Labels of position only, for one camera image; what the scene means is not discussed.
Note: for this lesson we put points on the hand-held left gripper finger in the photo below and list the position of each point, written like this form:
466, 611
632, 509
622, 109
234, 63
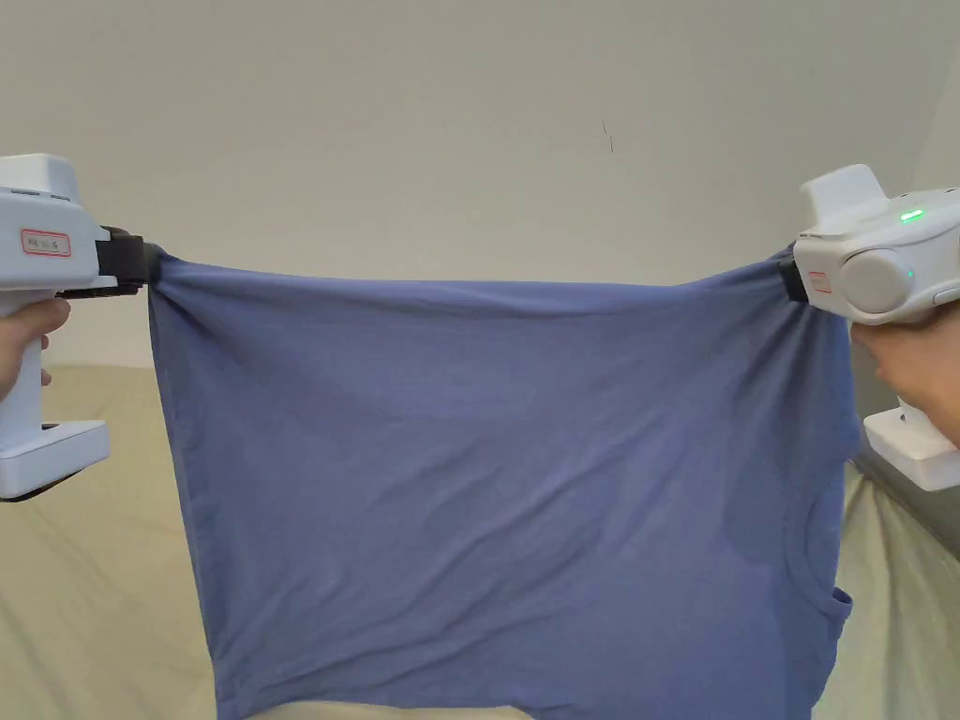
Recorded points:
152, 264

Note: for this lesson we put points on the blue shirt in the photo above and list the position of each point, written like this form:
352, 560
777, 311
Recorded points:
495, 480

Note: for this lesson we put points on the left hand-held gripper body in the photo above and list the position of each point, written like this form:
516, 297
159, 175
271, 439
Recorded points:
45, 247

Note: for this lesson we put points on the bed with beige sheet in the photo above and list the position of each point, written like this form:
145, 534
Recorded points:
90, 585

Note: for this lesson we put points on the person's right hand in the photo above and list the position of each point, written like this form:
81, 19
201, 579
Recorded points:
919, 375

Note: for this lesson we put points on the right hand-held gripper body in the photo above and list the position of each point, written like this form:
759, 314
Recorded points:
877, 262

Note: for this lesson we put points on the person's left hand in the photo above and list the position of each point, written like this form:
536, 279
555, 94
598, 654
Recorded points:
26, 341

